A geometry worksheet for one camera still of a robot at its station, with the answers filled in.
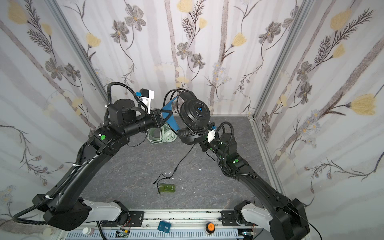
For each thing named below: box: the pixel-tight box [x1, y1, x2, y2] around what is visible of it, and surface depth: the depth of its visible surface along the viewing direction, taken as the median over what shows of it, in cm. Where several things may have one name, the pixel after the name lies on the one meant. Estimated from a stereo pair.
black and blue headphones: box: [162, 88, 211, 145], surface depth 46 cm
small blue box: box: [157, 221, 171, 233], surface depth 72 cm
